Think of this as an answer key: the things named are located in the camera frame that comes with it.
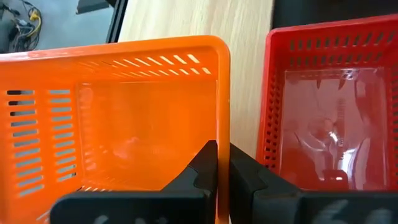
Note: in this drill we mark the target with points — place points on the black table frame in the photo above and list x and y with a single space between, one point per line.
116 21

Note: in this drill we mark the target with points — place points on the orange plastic slotted basket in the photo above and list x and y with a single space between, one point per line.
140 124

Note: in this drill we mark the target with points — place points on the red plastic slotted basket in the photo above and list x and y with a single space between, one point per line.
276 93

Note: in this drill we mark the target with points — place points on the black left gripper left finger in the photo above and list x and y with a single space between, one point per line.
199 180

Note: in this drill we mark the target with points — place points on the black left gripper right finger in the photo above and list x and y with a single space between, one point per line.
248 193

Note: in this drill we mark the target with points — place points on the wooden shelf board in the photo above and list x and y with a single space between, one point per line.
248 77

